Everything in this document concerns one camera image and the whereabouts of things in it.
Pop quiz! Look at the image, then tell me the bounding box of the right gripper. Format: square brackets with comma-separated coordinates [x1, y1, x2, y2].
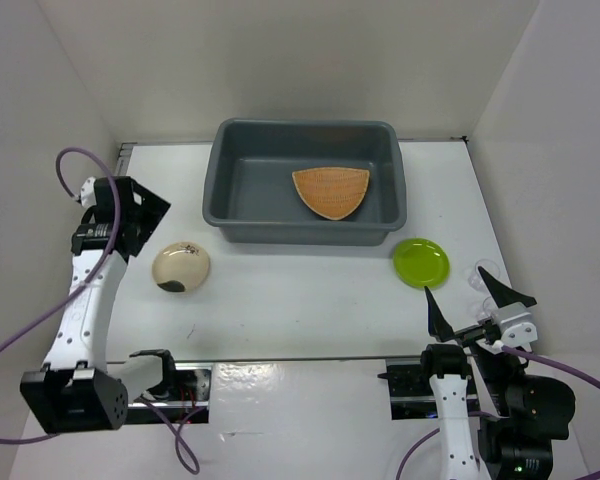
[424, 261, 538, 413]

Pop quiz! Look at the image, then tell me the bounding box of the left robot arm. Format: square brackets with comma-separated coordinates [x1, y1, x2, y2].
[20, 176, 179, 435]

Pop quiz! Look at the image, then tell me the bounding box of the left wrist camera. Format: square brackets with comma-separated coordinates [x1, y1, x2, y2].
[76, 177, 97, 209]

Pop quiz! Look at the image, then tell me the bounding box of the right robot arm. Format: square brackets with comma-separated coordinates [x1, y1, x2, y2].
[418, 268, 575, 479]

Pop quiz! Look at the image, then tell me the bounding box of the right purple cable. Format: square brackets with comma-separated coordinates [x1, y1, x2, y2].
[397, 347, 600, 480]

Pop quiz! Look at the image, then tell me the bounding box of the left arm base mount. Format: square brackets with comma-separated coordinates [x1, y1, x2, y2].
[125, 362, 213, 425]

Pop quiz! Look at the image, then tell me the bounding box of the cream ceramic plate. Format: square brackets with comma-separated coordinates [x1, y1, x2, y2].
[151, 242, 211, 293]

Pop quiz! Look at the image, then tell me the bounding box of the clear plastic cup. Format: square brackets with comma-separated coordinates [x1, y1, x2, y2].
[465, 259, 500, 320]

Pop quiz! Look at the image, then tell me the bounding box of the grey plastic bin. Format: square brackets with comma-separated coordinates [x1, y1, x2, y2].
[202, 118, 407, 246]

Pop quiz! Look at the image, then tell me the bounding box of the orange woven triangular basket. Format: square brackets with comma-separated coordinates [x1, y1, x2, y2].
[292, 167, 371, 221]

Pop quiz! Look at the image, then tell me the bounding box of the green plastic plate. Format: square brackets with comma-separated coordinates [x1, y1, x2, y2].
[392, 238, 451, 289]

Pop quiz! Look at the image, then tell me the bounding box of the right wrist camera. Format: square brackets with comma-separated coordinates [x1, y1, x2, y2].
[491, 302, 538, 352]

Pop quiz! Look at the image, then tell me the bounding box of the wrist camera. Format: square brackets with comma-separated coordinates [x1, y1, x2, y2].
[76, 177, 97, 209]
[491, 302, 538, 352]

